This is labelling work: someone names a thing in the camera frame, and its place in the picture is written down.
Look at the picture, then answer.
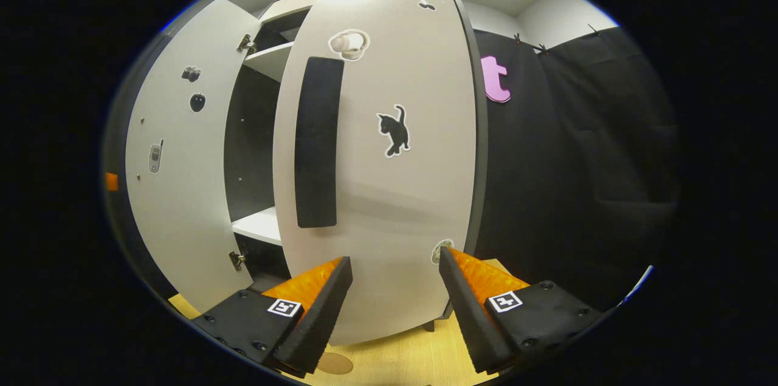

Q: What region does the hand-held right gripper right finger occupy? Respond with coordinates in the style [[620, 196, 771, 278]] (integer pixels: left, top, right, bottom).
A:
[[439, 246, 602, 374]]

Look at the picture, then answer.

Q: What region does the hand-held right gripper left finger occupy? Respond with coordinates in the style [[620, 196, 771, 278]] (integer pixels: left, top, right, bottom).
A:
[[193, 255, 353, 378]]

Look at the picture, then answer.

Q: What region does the white cabinet door phone sticker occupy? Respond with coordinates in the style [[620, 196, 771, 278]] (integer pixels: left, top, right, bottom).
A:
[[125, 0, 262, 315]]

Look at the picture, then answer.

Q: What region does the white cabinet door cat sticker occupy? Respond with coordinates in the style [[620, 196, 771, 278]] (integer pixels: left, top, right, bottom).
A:
[[272, 0, 489, 347]]

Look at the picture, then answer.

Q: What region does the black backdrop cloth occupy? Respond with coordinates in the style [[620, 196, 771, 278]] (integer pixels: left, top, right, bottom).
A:
[[102, 24, 680, 314]]

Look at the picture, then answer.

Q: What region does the black door handle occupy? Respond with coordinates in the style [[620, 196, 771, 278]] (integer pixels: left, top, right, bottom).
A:
[[294, 57, 345, 229]]

